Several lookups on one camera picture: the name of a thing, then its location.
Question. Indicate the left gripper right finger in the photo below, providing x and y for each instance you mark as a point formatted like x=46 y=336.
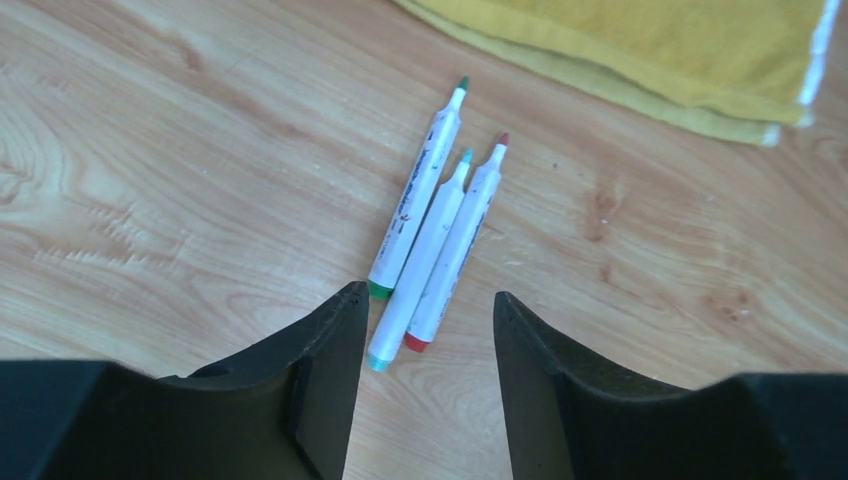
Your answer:
x=571 y=413

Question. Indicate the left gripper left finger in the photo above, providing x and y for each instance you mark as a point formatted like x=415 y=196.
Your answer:
x=281 y=408

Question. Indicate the white pen teal end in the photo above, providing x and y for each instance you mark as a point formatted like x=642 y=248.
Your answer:
x=392 y=326

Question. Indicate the yellow folded towel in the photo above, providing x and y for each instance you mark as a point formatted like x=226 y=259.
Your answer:
x=738 y=71

